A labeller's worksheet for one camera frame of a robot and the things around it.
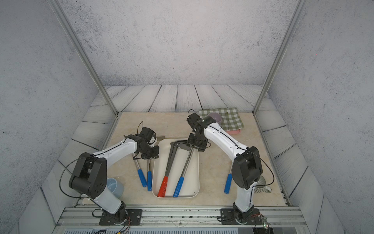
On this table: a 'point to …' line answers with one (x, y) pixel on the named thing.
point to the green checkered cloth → (231, 118)
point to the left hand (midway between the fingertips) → (161, 156)
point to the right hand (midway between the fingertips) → (191, 148)
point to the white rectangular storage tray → (176, 172)
